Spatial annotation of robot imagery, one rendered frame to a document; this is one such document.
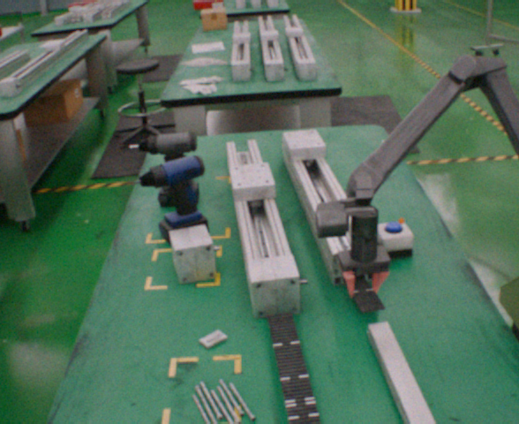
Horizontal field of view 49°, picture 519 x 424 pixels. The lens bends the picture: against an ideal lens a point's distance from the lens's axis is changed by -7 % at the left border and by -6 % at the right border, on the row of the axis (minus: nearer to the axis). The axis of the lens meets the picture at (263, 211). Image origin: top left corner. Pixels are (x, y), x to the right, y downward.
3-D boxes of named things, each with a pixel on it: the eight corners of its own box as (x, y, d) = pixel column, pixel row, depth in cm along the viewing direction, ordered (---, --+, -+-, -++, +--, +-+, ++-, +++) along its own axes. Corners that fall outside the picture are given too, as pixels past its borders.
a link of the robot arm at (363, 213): (380, 211, 118) (375, 199, 123) (347, 214, 118) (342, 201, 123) (379, 242, 121) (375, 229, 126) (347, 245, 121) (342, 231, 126)
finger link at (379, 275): (349, 288, 133) (349, 251, 129) (379, 283, 134) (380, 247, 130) (356, 305, 127) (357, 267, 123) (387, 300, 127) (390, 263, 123)
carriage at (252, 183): (276, 207, 163) (274, 184, 160) (235, 211, 162) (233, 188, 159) (268, 184, 177) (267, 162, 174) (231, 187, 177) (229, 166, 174)
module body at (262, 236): (294, 291, 137) (292, 258, 133) (250, 296, 136) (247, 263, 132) (257, 162, 208) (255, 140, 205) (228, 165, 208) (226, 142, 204)
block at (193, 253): (227, 276, 144) (222, 241, 140) (180, 284, 142) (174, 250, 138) (218, 255, 153) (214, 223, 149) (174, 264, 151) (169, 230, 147)
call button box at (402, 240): (412, 256, 146) (414, 234, 144) (375, 261, 146) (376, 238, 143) (402, 241, 153) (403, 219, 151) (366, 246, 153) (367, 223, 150)
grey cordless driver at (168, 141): (201, 206, 180) (193, 136, 171) (137, 209, 181) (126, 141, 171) (203, 194, 187) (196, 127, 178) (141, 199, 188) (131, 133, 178)
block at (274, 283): (312, 312, 129) (311, 275, 125) (254, 319, 128) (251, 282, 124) (304, 289, 137) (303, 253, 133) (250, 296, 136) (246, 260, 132)
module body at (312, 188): (374, 280, 138) (376, 248, 135) (333, 285, 138) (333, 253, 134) (312, 157, 210) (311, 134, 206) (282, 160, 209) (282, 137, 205)
